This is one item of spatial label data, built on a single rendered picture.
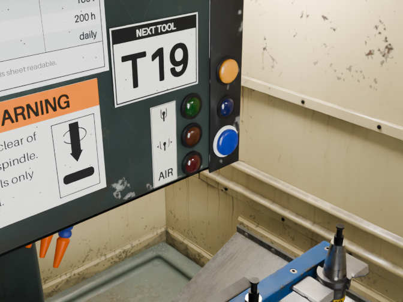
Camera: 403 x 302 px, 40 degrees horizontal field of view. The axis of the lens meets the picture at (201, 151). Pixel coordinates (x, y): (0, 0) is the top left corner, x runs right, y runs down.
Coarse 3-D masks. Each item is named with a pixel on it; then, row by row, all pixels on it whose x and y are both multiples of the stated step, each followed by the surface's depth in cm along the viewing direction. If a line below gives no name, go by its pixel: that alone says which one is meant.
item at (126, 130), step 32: (128, 0) 46; (160, 0) 49; (192, 0) 51; (0, 96) 42; (160, 96) 52; (128, 128) 51; (128, 160) 52; (96, 192) 51; (128, 192) 54; (32, 224) 47; (64, 224) 50; (0, 256) 47
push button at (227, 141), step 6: (222, 132) 59; (228, 132) 59; (234, 132) 60; (222, 138) 59; (228, 138) 60; (234, 138) 60; (216, 144) 59; (222, 144) 59; (228, 144) 60; (234, 144) 61; (222, 150) 60; (228, 150) 60
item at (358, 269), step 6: (348, 258) 107; (354, 258) 107; (348, 264) 105; (354, 264) 105; (360, 264) 105; (366, 264) 105; (354, 270) 104; (360, 270) 104; (366, 270) 104; (354, 276) 102; (360, 276) 103
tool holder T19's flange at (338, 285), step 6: (318, 270) 102; (348, 270) 102; (318, 276) 101; (324, 276) 101; (348, 276) 101; (324, 282) 100; (330, 282) 99; (336, 282) 99; (342, 282) 99; (348, 282) 100; (336, 288) 100; (342, 288) 101; (348, 288) 101; (336, 294) 100
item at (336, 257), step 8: (336, 248) 98; (344, 248) 98; (328, 256) 99; (336, 256) 98; (344, 256) 99; (328, 264) 100; (336, 264) 99; (344, 264) 99; (328, 272) 100; (336, 272) 99; (344, 272) 100
